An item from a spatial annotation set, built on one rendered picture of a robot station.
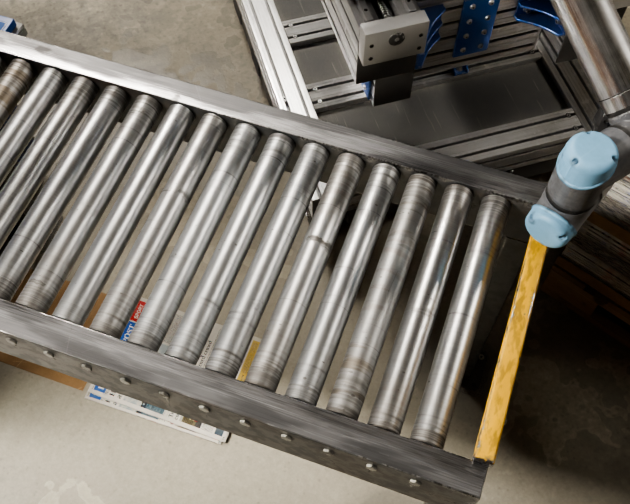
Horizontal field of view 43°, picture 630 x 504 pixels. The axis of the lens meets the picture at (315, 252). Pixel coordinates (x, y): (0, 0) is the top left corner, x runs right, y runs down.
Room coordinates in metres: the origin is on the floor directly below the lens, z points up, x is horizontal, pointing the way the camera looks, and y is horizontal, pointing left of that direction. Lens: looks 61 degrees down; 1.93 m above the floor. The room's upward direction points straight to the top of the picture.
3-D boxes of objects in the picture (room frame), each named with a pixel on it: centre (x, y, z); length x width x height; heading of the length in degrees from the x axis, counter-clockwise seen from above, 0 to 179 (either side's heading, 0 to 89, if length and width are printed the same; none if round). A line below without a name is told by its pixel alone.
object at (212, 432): (0.75, 0.34, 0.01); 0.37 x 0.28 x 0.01; 70
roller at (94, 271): (0.73, 0.32, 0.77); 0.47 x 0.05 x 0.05; 160
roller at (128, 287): (0.71, 0.26, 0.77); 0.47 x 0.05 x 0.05; 160
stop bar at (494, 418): (0.50, -0.31, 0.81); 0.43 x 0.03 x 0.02; 160
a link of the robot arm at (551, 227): (0.67, -0.38, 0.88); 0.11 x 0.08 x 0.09; 141
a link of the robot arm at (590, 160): (0.68, -0.40, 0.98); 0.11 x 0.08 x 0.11; 123
